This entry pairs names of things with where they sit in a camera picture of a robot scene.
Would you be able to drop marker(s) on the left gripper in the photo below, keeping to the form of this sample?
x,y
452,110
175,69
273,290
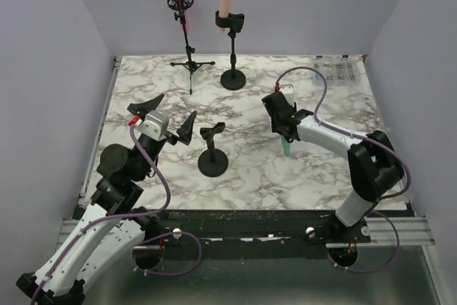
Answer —
x,y
186,128

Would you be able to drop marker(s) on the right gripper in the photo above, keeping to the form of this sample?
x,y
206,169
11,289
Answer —
x,y
273,125

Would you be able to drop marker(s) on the green microphone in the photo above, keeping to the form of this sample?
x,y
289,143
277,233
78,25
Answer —
x,y
286,146

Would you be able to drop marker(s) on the tall round-base mic stand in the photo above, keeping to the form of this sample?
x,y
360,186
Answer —
x,y
232,79

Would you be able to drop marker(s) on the short round-base mic stand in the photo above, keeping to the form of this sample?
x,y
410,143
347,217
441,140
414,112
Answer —
x,y
212,162

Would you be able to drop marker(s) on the tripod mic stand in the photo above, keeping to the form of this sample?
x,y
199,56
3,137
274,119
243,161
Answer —
x,y
192,66

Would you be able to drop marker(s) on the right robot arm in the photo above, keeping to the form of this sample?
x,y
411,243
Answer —
x,y
373,168

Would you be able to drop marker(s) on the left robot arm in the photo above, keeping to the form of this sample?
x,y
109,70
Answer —
x,y
111,222

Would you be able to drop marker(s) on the clear plastic parts box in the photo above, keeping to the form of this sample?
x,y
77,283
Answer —
x,y
338,70

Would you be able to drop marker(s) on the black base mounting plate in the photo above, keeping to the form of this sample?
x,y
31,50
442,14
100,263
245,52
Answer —
x,y
234,234

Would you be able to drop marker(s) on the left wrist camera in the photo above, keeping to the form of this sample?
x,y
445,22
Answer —
x,y
154,125

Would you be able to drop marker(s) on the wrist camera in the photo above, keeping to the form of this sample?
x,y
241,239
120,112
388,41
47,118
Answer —
x,y
154,125
288,91

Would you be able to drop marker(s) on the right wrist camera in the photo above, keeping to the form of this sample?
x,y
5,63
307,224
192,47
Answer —
x,y
288,91

